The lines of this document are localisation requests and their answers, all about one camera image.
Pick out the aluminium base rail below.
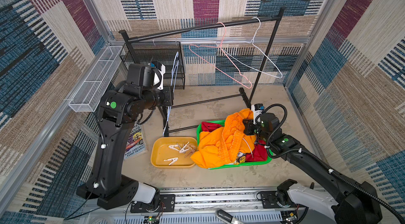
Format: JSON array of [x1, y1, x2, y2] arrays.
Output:
[[78, 186, 355, 224]]

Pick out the black clothes rack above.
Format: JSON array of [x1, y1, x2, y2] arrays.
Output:
[[118, 6, 286, 137]]

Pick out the green plastic basket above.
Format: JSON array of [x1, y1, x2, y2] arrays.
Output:
[[191, 119, 272, 170]]

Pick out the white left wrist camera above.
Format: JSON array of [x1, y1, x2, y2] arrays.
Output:
[[150, 61, 166, 90]]

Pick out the black wire shoe shelf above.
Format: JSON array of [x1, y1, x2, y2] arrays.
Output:
[[119, 41, 186, 91]]

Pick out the pink wire hanger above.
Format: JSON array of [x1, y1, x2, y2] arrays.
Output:
[[188, 22, 253, 90]]

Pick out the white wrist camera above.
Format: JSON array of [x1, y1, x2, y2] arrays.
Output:
[[150, 61, 166, 90], [251, 103, 265, 124]]

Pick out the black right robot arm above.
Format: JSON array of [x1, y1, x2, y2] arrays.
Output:
[[243, 113, 382, 224]]

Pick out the blue wire hanger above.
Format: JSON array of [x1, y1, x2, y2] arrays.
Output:
[[162, 52, 179, 137]]

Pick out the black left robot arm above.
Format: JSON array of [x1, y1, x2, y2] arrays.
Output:
[[76, 61, 174, 211]]

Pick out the wooden clothespin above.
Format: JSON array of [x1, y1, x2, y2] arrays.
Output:
[[185, 145, 197, 157]]

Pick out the red shorts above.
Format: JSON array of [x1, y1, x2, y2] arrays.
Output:
[[197, 121, 267, 163]]

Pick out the yellow plastic tray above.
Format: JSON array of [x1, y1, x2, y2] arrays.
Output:
[[150, 137, 198, 168]]

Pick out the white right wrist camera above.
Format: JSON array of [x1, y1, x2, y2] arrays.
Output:
[[251, 103, 265, 124]]

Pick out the white wire mesh basket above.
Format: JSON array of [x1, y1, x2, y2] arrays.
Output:
[[69, 46, 123, 113]]

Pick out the colourful book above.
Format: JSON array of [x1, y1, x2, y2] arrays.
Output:
[[124, 124, 148, 160]]

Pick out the white blue patterned shorts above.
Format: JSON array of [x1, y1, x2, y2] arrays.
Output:
[[229, 152, 246, 165]]

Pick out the white plastic hanger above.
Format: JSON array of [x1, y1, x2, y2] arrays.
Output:
[[218, 17, 284, 79]]

